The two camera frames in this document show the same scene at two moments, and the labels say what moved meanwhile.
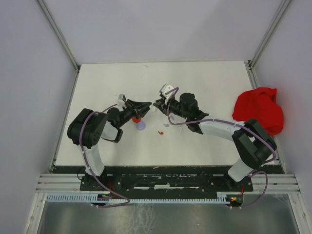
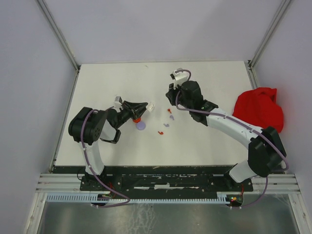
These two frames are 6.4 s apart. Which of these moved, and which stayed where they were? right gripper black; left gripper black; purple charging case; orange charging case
Moved: right gripper black
Stayed: purple charging case; orange charging case; left gripper black
